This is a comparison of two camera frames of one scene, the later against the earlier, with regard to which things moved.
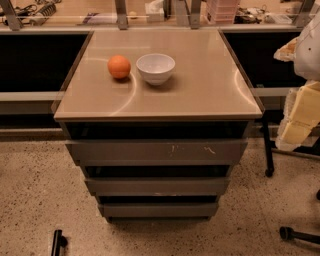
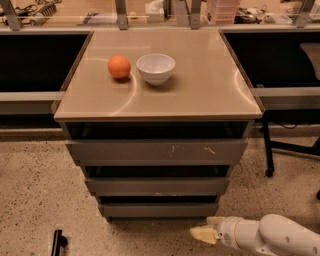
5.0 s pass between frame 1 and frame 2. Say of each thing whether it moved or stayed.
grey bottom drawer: stayed
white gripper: moved
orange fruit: stayed
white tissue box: stayed
